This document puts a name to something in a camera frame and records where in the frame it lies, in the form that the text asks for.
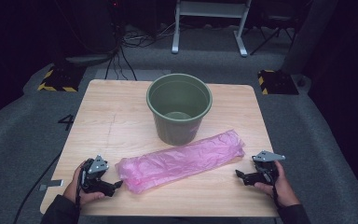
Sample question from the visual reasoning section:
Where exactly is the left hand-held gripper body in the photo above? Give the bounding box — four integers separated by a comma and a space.
79, 154, 110, 194

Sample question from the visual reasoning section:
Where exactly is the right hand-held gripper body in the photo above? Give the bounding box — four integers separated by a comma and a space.
252, 150, 286, 186

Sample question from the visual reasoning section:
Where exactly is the pink plastic bag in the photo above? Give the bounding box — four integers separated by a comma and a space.
115, 129, 246, 195

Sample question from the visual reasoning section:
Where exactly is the green plastic bin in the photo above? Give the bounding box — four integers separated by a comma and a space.
145, 73, 213, 147

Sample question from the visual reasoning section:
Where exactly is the person's left hand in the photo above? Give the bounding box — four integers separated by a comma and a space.
62, 160, 105, 206

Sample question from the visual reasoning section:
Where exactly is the person's right hand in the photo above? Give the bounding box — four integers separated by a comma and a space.
255, 161, 301, 208

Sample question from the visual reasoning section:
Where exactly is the grey tape strip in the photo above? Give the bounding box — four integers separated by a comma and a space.
38, 178, 64, 192

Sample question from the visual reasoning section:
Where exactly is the black tripod stand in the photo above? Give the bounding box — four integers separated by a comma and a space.
250, 12, 296, 57

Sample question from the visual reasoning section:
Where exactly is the grey curtain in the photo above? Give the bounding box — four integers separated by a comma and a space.
281, 0, 339, 76

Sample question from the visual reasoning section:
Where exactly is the black wrist strap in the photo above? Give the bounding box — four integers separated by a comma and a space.
75, 169, 86, 207
270, 174, 283, 209

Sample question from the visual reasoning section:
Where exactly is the black floor cable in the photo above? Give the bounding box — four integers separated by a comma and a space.
12, 150, 63, 224

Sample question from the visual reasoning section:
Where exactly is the black yellow striped base plate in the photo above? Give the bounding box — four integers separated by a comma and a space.
36, 63, 87, 93
257, 69, 300, 96

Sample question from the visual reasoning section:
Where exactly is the bundle of black cables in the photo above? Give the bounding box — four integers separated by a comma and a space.
103, 21, 181, 82

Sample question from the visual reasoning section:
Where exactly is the white metal stand frame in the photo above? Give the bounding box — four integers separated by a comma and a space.
171, 0, 253, 58

